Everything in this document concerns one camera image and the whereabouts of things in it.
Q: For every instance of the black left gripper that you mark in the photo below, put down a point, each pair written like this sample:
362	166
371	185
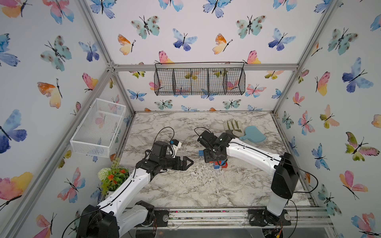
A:
183	167

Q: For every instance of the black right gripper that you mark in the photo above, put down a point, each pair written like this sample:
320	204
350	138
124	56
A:
207	158

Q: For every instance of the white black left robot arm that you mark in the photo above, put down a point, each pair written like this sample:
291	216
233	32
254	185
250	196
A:
111	218

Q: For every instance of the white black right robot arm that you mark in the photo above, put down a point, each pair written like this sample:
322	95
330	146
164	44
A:
282	168

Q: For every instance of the grey white work glove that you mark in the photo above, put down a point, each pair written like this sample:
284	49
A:
234	128

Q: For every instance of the potted artificial flower plant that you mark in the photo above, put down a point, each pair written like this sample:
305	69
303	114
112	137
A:
113	177

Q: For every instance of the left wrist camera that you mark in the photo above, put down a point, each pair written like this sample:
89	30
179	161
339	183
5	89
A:
175	145

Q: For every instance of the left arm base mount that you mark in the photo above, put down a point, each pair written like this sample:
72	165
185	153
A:
155	217

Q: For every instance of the aluminium front rail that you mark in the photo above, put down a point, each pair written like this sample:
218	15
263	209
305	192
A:
237	217

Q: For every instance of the black wire wall basket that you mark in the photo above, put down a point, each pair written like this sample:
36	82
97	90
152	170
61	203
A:
202	78

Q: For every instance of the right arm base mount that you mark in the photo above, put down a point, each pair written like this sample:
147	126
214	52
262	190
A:
262	218

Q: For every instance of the white mesh wall basket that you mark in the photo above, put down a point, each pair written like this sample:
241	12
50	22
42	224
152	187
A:
96	134

